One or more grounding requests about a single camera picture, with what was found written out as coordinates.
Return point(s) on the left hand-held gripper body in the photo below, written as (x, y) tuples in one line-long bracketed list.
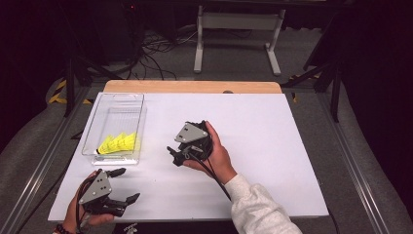
[(95, 190)]

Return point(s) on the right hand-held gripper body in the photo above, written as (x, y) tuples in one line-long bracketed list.
[(190, 133)]

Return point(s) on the yellow shuttlecock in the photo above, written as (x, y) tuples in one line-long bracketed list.
[(133, 141), (119, 143), (105, 146)]

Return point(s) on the clear plastic container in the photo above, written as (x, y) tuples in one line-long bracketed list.
[(117, 110)]

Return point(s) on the person's left hand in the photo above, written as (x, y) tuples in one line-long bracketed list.
[(97, 220)]

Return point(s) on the person's right hand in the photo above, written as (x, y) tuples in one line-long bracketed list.
[(219, 159)]

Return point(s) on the person's black clothing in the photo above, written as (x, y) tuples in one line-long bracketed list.
[(175, 228)]

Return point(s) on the white table board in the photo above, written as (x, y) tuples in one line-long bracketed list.
[(259, 146)]

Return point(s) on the person's right white sleeve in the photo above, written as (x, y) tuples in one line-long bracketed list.
[(259, 208)]

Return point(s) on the yellow black floor tape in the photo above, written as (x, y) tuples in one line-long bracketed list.
[(56, 97)]

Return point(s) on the black tripod stand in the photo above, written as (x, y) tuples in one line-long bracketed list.
[(336, 94), (69, 84)]

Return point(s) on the white metal stand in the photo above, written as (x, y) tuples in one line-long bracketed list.
[(240, 21)]

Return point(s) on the aluminium rail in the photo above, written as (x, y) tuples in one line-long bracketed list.
[(354, 165), (42, 169)]

